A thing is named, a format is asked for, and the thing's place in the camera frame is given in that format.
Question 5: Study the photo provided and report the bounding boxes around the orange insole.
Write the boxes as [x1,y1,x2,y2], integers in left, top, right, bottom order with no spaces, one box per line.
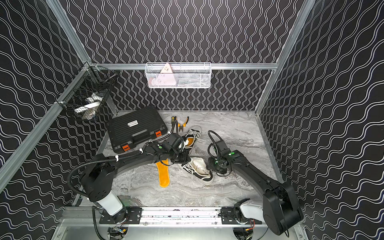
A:
[156,160,171,188]
[185,137,195,149]

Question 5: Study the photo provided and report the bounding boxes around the orange handled pliers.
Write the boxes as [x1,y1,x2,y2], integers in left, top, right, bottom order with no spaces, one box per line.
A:
[178,117,190,132]

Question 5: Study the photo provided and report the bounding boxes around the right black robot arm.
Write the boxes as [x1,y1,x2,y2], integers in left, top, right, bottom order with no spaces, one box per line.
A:
[207,130,304,235]

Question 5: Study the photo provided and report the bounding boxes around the black canvas sneaker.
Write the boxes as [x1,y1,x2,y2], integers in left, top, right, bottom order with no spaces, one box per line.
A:
[182,157,213,183]
[183,126,202,150]

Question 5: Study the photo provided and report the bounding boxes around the black wire wall basket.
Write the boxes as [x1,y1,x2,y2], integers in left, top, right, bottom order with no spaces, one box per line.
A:
[56,65,118,121]

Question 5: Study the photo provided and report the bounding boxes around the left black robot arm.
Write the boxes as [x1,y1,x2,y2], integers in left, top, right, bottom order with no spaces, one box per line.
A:
[67,122,190,218]

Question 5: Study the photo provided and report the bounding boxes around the black plastic tool case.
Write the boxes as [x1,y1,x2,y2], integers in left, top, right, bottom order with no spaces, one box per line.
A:
[107,106,168,154]

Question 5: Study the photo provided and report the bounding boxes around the pink triangle card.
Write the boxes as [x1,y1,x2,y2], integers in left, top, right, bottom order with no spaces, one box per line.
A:
[160,63,173,74]

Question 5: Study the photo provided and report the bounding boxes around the white items in black basket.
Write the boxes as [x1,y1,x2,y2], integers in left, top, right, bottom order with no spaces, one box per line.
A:
[74,93,103,120]

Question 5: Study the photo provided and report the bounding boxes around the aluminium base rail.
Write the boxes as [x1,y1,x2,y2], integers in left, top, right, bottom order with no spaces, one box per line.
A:
[98,206,262,226]

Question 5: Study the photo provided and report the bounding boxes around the white wire wall basket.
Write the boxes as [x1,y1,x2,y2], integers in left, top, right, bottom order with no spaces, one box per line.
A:
[145,62,212,89]

